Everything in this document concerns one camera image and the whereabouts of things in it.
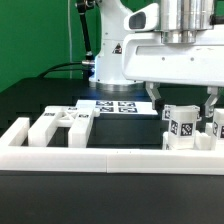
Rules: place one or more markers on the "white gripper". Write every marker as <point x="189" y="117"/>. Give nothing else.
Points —
<point x="145" y="58"/>

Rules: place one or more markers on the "white chair seat part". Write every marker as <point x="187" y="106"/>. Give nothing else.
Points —
<point x="198" y="141"/>

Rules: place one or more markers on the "small tagged nut cube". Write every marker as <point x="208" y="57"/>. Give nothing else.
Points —
<point x="166" y="112"/>
<point x="197" y="109"/>

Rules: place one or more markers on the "white tag sheet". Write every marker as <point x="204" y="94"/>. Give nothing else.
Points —
<point x="119" y="107"/>

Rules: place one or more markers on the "white U-shaped fence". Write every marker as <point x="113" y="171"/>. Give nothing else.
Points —
<point x="14" y="155"/>

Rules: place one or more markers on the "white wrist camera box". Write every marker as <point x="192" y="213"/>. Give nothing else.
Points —
<point x="145" y="19"/>

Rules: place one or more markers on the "white chair back frame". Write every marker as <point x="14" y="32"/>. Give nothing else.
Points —
<point x="79" y="122"/>

